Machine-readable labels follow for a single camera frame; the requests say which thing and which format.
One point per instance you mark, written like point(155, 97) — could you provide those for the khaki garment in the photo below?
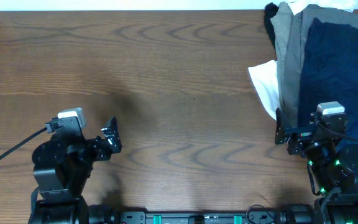
point(281, 26)

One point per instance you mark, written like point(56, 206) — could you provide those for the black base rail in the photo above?
point(254, 215)

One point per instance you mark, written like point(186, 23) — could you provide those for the black garment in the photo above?
point(270, 11)

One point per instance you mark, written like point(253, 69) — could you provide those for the grey shorts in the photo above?
point(295, 55)

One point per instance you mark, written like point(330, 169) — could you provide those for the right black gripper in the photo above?
point(280, 135)

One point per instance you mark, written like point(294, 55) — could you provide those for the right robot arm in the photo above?
point(333, 172)

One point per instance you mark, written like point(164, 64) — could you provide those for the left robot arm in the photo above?
point(62, 166)

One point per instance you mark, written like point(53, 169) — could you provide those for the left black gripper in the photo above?
point(113, 139)

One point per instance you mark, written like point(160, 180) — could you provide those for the navy blue shorts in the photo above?
point(330, 72)

